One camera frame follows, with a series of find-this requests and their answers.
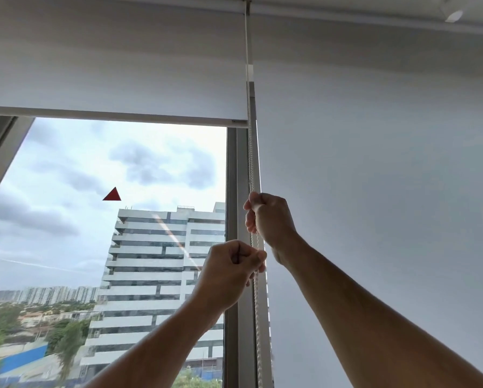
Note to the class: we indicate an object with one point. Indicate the person's right hand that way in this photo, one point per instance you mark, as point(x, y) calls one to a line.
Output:
point(274, 222)

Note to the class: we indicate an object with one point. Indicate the grey window frame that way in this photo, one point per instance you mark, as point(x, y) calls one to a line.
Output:
point(237, 254)

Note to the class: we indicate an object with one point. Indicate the person's left thumb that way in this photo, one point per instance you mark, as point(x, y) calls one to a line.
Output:
point(252, 255)

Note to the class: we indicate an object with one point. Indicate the person's right fingers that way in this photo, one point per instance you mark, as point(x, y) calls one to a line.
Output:
point(251, 214)

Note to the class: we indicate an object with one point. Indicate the white ceiling sensor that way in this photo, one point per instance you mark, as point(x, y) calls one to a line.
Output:
point(452, 15)

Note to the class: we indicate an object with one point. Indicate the person's right forearm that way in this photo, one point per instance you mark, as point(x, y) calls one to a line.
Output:
point(366, 319)

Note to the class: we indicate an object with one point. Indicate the white striped tall building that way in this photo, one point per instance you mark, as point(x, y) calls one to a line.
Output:
point(152, 286)

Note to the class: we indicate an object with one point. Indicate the white roller blind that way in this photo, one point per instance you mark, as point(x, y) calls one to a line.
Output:
point(378, 189)
point(116, 64)

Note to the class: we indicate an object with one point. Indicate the person's left forearm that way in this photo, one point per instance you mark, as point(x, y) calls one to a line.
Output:
point(160, 347)

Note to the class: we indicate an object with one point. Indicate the person's left hand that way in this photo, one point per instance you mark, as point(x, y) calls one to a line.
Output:
point(221, 274)

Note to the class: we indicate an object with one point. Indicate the blue roofed building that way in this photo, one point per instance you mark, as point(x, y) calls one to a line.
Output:
point(21, 357)

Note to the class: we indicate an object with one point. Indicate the red triangle window sticker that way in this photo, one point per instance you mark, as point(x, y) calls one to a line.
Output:
point(112, 195)

